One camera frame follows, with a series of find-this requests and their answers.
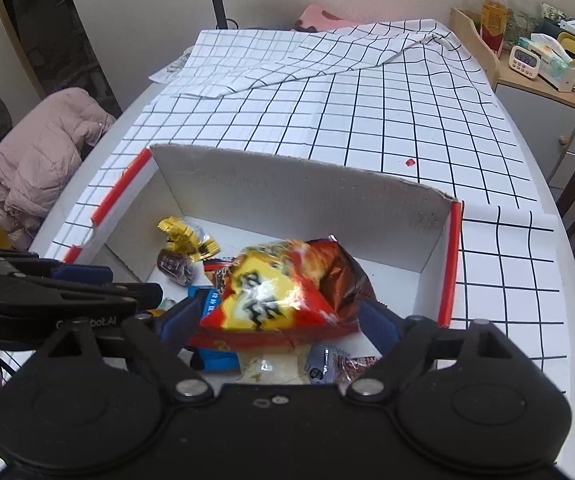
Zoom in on dark brown snack packet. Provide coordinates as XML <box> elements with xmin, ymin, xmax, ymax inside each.
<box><xmin>156</xmin><ymin>249</ymin><xmax>199</xmax><ymax>287</ymax></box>

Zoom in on pink padded jacket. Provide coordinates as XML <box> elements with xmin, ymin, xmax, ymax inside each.
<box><xmin>0</xmin><ymin>87</ymin><xmax>117</xmax><ymax>251</ymax></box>

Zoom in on red and yellow snack bag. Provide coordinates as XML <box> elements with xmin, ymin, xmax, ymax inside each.
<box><xmin>187</xmin><ymin>237</ymin><xmax>363</xmax><ymax>351</ymax></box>

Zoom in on pink cushion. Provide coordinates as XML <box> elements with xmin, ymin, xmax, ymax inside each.
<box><xmin>292</xmin><ymin>4</ymin><xmax>355</xmax><ymax>31</ymax></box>

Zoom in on printed paper sheet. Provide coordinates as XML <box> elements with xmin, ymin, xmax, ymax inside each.
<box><xmin>148</xmin><ymin>47</ymin><xmax>195</xmax><ymax>83</ymax></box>

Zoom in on white digital timer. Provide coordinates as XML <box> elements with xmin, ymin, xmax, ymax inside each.
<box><xmin>509</xmin><ymin>45</ymin><xmax>541</xmax><ymax>78</ymax></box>

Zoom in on grey cabinet wooden top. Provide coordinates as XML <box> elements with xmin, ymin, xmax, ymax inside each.
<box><xmin>492</xmin><ymin>75</ymin><xmax>575</xmax><ymax>191</ymax></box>

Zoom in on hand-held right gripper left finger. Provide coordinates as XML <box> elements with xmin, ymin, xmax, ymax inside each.
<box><xmin>42</xmin><ymin>296</ymin><xmax>214</xmax><ymax>402</ymax></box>

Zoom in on blue snack packet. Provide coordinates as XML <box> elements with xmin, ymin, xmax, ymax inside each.
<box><xmin>186</xmin><ymin>285</ymin><xmax>242</xmax><ymax>372</ymax></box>

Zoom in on white cardboard box red edges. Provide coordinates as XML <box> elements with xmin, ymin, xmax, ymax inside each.
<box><xmin>62</xmin><ymin>144</ymin><xmax>465</xmax><ymax>386</ymax></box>

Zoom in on red-brown foil snack packet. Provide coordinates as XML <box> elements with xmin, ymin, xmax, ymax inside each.
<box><xmin>312</xmin><ymin>237</ymin><xmax>377</xmax><ymax>323</ymax></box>

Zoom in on white black-grid tablecloth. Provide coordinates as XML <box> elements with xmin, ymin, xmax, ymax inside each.
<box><xmin>0</xmin><ymin>20</ymin><xmax>568</xmax><ymax>480</ymax></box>

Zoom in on orange snack packet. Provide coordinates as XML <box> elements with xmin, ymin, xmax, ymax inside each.
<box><xmin>202</xmin><ymin>257</ymin><xmax>240</xmax><ymax>288</ymax></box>

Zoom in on wooden framed mirror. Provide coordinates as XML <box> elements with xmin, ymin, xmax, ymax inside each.
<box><xmin>0</xmin><ymin>0</ymin><xmax>123</xmax><ymax>116</ymax></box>

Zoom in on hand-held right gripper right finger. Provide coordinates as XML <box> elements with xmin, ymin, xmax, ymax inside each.
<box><xmin>345</xmin><ymin>299</ymin><xmax>533</xmax><ymax>402</ymax></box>

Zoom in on tissue pack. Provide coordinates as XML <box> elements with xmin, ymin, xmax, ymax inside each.
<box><xmin>530</xmin><ymin>33</ymin><xmax>575</xmax><ymax>93</ymax></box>

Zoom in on pale beige packet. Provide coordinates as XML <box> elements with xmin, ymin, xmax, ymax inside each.
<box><xmin>240</xmin><ymin>347</ymin><xmax>313</xmax><ymax>386</ymax></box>

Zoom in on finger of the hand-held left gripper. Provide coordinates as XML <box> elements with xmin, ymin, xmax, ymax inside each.
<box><xmin>0</xmin><ymin>244</ymin><xmax>114</xmax><ymax>286</ymax></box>
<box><xmin>116</xmin><ymin>282</ymin><xmax>164</xmax><ymax>312</ymax></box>

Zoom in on wooden desk organiser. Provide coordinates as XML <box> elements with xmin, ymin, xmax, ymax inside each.
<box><xmin>450</xmin><ymin>7</ymin><xmax>501</xmax><ymax>83</ymax></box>

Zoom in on small grey-blue candy packet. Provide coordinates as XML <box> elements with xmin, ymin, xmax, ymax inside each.
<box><xmin>306</xmin><ymin>344</ymin><xmax>335</xmax><ymax>385</ymax></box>

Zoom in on small red candy packet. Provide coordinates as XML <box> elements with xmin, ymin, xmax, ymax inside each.
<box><xmin>332</xmin><ymin>350</ymin><xmax>382</xmax><ymax>390</ymax></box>

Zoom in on bottle of orange liquid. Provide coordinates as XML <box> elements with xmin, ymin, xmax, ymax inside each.
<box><xmin>481</xmin><ymin>0</ymin><xmax>511</xmax><ymax>56</ymax></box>

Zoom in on golden yellow snack packet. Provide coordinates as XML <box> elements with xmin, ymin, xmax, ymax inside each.
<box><xmin>157</xmin><ymin>216</ymin><xmax>221</xmax><ymax>263</ymax></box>

